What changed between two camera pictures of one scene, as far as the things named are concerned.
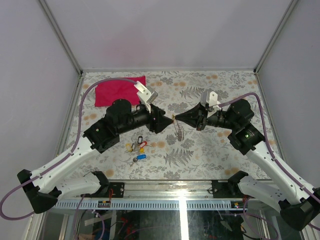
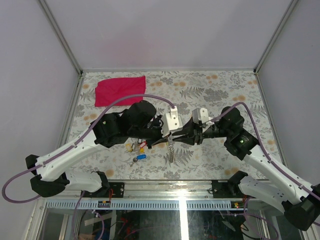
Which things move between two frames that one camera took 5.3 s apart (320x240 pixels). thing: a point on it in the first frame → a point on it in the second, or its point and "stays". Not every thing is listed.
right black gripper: [196, 117] → [197, 135]
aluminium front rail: [156, 190] stays
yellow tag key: [128, 147] stays
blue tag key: [140, 157] stays
